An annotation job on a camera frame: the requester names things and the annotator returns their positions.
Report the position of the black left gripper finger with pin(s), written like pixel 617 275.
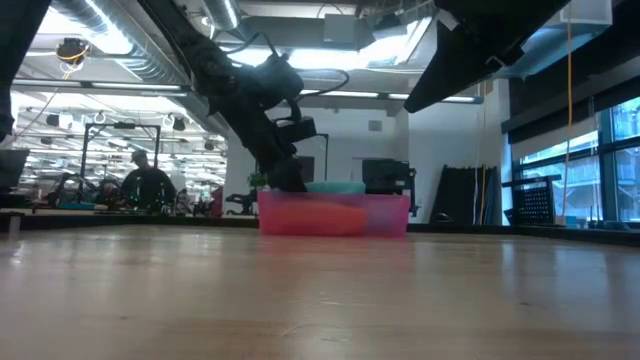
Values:
pixel 286 175
pixel 306 167

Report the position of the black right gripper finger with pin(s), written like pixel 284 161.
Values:
pixel 450 65

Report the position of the teal microfiber towel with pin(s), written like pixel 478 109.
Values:
pixel 335 187

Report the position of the orange microfiber towel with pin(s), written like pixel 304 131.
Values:
pixel 315 217

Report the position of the black background robot arm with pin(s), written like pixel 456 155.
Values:
pixel 65 187

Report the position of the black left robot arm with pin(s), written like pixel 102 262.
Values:
pixel 185 40

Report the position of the pink translucent plastic basket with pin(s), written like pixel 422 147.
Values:
pixel 385 215

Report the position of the small green potted plant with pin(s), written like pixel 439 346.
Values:
pixel 257 180

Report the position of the black equipment cart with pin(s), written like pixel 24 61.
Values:
pixel 387 175

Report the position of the ceiling light strip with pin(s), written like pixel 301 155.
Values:
pixel 350 94

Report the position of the black leaning panels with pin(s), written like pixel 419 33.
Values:
pixel 460 195

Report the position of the person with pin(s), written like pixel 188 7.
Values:
pixel 145 185

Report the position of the black domed object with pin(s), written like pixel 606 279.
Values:
pixel 442 218

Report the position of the black perforated panel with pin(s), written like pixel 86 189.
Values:
pixel 535 205

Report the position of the black background gantry frame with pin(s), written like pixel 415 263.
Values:
pixel 326 160
pixel 120 125

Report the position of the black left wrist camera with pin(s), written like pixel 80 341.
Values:
pixel 277 77

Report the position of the black aluminium table frame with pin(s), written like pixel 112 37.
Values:
pixel 575 232

